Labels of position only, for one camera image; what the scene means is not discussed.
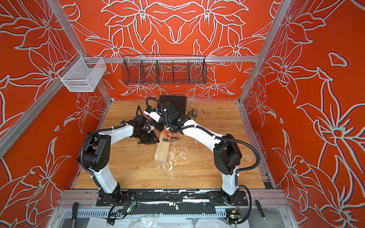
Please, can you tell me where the black screwdriver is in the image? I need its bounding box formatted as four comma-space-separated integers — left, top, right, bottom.
71, 202, 79, 228
255, 200, 269, 228

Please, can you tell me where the aluminium back crossbar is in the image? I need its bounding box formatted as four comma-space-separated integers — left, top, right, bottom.
102, 56, 259, 64

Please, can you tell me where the white mesh basket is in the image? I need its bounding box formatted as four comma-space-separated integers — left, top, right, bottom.
56, 52, 106, 92

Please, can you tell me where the black screwdriver right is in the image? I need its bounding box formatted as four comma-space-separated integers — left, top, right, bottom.
255, 200, 269, 228

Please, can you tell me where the black plastic tool case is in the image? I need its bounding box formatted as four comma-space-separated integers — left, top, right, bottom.
158, 95, 187, 115

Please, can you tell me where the aluminium frame post right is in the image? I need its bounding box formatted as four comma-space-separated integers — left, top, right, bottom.
238, 0, 292, 105

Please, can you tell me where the aluminium left side rail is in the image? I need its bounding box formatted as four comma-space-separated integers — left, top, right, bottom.
1, 80, 63, 158

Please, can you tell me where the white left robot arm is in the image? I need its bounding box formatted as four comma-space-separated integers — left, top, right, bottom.
77, 115, 159, 205

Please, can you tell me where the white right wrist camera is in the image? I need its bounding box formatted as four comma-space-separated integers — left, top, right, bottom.
144, 110, 161, 122

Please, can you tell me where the aluminium frame post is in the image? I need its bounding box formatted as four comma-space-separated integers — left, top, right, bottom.
47, 0, 113, 103
238, 0, 292, 105

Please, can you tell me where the light wooden block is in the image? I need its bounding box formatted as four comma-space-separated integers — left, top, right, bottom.
154, 133, 170, 163

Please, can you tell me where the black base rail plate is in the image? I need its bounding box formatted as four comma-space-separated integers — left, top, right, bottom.
96, 188, 249, 217

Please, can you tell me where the black screwdriver left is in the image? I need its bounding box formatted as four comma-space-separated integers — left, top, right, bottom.
71, 202, 79, 228

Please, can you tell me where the black wire basket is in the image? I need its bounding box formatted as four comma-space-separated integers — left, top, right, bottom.
121, 55, 208, 85

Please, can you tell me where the aluminium frame post left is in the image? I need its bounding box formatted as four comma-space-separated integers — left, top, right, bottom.
47, 0, 113, 103

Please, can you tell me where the claw hammer red black handle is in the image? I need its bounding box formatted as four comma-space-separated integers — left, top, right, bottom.
162, 130, 178, 142

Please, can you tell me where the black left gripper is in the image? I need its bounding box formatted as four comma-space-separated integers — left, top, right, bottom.
135, 130, 160, 144

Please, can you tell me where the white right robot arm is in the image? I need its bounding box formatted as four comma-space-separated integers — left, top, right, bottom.
144, 103, 242, 205

